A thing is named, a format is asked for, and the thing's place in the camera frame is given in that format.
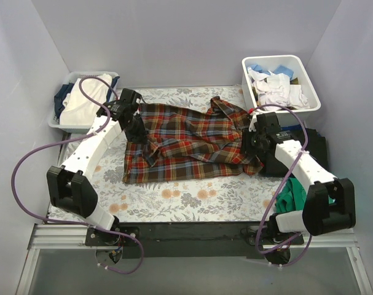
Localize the plaid long sleeve shirt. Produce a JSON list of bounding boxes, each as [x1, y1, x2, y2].
[[122, 96, 263, 184]]

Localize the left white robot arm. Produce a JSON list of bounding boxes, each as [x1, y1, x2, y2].
[[47, 88, 147, 246]]

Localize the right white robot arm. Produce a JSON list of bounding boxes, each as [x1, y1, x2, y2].
[[241, 112, 356, 245]]

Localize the black folded shirt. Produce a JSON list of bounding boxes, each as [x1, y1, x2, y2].
[[259, 125, 329, 178]]

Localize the white folded garment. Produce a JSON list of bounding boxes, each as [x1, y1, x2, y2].
[[59, 78, 109, 127]]

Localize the white crumpled clothes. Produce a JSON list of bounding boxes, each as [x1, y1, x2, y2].
[[248, 71, 310, 110]]

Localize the white plastic bin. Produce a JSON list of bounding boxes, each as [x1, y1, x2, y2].
[[241, 55, 321, 126]]

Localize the floral table mat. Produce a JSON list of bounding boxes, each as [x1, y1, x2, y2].
[[91, 85, 281, 222]]

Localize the navy blue garment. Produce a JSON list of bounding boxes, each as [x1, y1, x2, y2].
[[53, 83, 74, 119]]

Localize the green shirt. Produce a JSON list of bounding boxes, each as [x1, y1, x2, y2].
[[275, 178, 307, 213]]

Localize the light blue garment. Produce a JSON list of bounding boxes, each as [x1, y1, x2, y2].
[[247, 64, 294, 79]]

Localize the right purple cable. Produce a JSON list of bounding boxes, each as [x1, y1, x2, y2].
[[247, 104, 313, 268]]

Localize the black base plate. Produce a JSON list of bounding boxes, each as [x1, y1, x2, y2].
[[84, 221, 294, 259]]

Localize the aluminium frame rail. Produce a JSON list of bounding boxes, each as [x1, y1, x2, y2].
[[17, 224, 373, 294]]

